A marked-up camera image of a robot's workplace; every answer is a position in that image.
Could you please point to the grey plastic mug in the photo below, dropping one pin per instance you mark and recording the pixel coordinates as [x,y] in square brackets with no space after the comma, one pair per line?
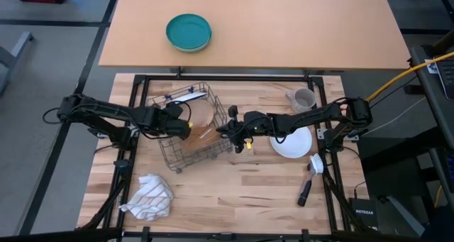
[301,100]

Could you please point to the dark side desk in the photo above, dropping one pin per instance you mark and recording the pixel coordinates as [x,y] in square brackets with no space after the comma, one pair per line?
[431,121]

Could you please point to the black rig frame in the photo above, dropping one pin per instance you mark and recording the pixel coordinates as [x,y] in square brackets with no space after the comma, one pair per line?
[248,78]

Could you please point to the pink plate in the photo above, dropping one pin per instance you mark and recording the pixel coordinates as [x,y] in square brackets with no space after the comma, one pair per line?
[202,112]

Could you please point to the light wooden desk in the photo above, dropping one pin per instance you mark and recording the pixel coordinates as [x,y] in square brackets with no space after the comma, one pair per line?
[283,29]

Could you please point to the black keyboard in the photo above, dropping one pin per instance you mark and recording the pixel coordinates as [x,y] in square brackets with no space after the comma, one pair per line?
[447,77]

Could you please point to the grey bench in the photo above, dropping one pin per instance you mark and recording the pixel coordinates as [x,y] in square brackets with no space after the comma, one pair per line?
[10,59]

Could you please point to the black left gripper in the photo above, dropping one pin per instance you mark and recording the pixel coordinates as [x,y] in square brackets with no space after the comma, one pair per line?
[170,123]

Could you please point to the teal plate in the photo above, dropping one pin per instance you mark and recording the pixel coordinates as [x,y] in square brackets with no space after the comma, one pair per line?
[188,32]

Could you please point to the translucent white plate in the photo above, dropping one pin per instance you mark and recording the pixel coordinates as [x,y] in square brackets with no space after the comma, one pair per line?
[189,97]

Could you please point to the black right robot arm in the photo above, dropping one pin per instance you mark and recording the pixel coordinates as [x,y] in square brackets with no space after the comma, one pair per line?
[319,116]

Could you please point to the white paper label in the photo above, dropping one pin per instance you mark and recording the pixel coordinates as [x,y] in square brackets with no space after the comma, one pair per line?
[431,66]

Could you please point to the black network switch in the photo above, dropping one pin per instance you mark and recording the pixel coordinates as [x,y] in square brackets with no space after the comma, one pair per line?
[363,213]

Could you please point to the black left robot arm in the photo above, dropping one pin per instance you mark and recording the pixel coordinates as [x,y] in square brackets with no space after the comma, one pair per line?
[106,112]

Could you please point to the opaque white plate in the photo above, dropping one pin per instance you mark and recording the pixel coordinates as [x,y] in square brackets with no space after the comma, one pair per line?
[294,146]

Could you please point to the white striped cloth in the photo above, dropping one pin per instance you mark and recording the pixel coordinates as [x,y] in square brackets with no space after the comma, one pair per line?
[149,197]

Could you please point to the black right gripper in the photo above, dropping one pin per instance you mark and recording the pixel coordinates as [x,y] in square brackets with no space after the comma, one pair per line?
[253,126]

